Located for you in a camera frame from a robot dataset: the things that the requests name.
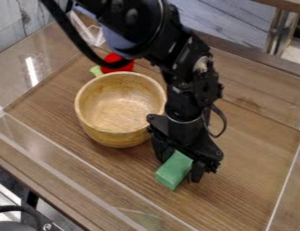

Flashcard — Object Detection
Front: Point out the small light green block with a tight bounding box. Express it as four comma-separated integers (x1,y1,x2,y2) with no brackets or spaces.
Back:
90,66,103,77

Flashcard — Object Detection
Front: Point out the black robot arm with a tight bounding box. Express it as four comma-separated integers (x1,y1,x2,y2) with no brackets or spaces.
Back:
39,0,224,183

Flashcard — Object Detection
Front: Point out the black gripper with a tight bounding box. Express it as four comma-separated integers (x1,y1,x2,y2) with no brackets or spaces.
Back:
146,114,224,183

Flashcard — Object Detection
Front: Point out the clear acrylic front wall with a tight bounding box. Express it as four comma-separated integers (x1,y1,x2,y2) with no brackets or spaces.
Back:
0,108,197,231

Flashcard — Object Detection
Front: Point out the green rectangular stick block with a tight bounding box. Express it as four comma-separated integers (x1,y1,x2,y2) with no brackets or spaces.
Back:
156,151,194,190

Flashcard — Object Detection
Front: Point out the metal table frame background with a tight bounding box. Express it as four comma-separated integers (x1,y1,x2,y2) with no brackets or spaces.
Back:
258,0,300,56

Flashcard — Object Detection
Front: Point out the red fuzzy ball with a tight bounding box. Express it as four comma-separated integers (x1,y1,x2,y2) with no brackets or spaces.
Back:
99,51,137,75

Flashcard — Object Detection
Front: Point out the clear acrylic corner bracket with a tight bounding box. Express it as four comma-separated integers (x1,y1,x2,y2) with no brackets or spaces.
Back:
69,11,106,47

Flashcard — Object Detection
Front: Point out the black cable lower left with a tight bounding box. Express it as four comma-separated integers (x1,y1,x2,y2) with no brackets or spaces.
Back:
0,204,37,231

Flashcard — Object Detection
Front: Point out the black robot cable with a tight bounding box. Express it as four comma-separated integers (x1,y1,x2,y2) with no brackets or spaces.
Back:
201,102,230,139

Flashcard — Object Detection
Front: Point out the brown wooden bowl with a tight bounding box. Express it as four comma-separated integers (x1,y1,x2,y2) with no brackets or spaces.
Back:
74,71,166,148

